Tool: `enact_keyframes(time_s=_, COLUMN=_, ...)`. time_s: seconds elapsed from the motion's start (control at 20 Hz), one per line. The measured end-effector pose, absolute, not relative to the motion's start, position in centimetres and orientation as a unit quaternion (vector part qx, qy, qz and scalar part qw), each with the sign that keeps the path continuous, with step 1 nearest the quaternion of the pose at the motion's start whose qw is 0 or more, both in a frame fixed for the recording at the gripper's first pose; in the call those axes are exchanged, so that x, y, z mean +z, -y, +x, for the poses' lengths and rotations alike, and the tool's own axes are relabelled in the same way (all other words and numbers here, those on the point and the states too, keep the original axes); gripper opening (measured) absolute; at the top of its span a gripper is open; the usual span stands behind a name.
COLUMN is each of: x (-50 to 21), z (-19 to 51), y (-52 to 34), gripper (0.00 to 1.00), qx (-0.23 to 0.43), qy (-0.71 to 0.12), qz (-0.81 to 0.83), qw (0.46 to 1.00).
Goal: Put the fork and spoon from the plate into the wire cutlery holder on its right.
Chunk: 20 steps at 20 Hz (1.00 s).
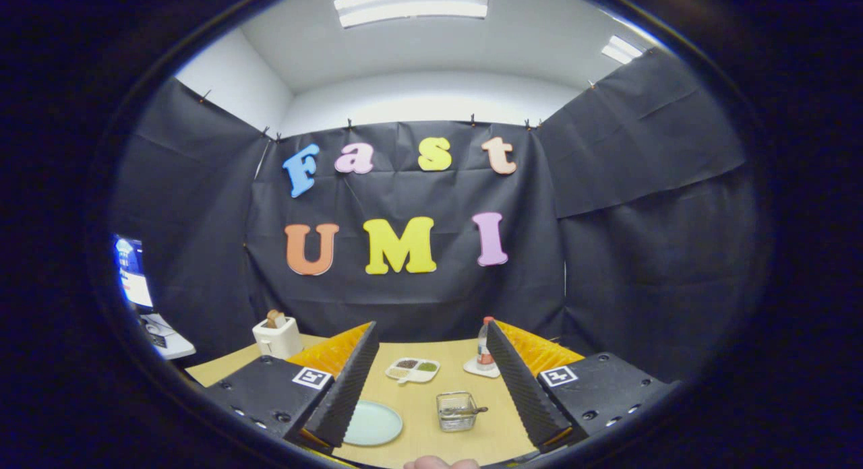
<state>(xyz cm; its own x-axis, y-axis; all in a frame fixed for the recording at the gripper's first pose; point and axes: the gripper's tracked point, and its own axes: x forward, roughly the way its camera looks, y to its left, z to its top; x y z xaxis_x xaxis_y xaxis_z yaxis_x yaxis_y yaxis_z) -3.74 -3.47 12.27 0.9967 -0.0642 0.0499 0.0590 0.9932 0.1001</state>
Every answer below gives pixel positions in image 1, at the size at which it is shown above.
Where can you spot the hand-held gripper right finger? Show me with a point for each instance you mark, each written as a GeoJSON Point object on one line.
{"type": "Point", "coordinates": [519, 395]}

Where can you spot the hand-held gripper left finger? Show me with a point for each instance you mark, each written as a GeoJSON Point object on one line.
{"type": "Point", "coordinates": [344, 395]}

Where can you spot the pale green plate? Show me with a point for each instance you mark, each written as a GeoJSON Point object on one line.
{"type": "Point", "coordinates": [377, 422]}

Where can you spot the white square coaster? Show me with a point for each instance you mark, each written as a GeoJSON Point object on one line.
{"type": "Point", "coordinates": [475, 370]}

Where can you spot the clear bottle with red cap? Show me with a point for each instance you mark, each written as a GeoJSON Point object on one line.
{"type": "Point", "coordinates": [483, 351]}

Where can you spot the white divided tray with beans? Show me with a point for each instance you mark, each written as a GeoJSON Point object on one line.
{"type": "Point", "coordinates": [411, 377]}

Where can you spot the white toaster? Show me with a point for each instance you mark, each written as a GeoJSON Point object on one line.
{"type": "Point", "coordinates": [278, 341]}

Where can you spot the bread slice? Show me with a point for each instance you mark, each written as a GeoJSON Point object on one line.
{"type": "Point", "coordinates": [275, 319]}

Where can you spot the white side desk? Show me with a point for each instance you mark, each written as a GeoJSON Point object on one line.
{"type": "Point", "coordinates": [176, 344]}

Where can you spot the black keyboard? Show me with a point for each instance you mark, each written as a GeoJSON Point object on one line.
{"type": "Point", "coordinates": [155, 339]}

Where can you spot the computer monitor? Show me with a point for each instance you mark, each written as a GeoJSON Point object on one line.
{"type": "Point", "coordinates": [135, 273]}

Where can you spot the small ceiling light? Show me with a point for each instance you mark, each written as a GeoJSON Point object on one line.
{"type": "Point", "coordinates": [621, 50]}

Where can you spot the long ceiling light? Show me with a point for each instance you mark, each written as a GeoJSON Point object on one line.
{"type": "Point", "coordinates": [411, 4]}

